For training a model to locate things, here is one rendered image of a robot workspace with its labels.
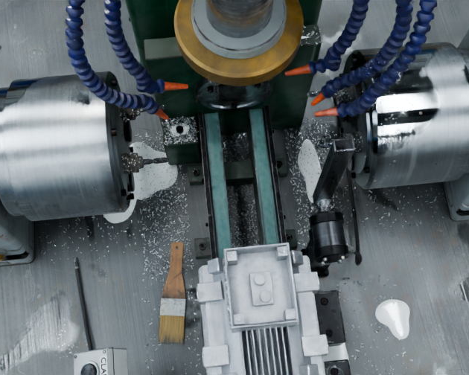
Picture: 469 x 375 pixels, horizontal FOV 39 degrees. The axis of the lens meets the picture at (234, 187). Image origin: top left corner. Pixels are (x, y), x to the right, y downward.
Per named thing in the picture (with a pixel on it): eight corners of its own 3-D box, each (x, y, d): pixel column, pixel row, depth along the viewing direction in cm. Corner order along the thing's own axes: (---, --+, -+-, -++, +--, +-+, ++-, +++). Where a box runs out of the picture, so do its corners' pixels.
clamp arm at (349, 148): (311, 191, 119) (332, 135, 95) (327, 190, 119) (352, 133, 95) (314, 210, 118) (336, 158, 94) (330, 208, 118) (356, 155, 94)
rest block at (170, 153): (166, 140, 143) (161, 116, 132) (198, 137, 144) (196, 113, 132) (168, 165, 142) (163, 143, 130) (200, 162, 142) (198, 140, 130)
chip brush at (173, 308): (165, 242, 136) (165, 241, 135) (190, 243, 136) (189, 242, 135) (158, 344, 129) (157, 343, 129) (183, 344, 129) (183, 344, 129)
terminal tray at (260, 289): (222, 259, 107) (221, 248, 100) (286, 253, 107) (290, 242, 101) (229, 334, 103) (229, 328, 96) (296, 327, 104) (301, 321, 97)
